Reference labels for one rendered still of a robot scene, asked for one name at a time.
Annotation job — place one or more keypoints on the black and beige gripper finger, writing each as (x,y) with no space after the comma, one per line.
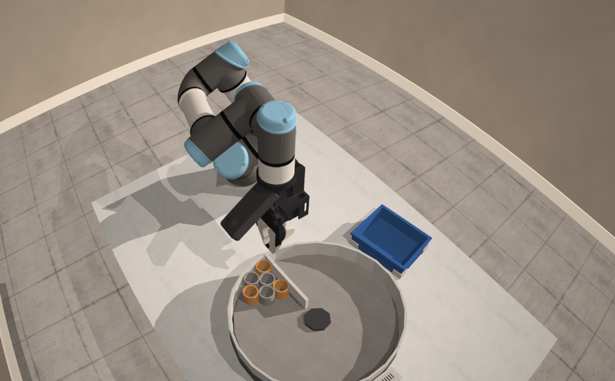
(263,229)
(278,235)

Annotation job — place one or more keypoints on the bronze bushing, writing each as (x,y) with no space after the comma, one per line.
(251,289)
(263,264)
(281,295)

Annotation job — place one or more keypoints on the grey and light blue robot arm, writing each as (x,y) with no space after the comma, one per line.
(257,121)

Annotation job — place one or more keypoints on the grey metal bushing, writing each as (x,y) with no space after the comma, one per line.
(267,301)
(252,276)
(267,276)

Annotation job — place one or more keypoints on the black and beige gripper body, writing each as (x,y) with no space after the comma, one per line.
(292,198)

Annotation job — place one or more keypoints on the blue crate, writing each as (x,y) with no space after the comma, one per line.
(390,239)

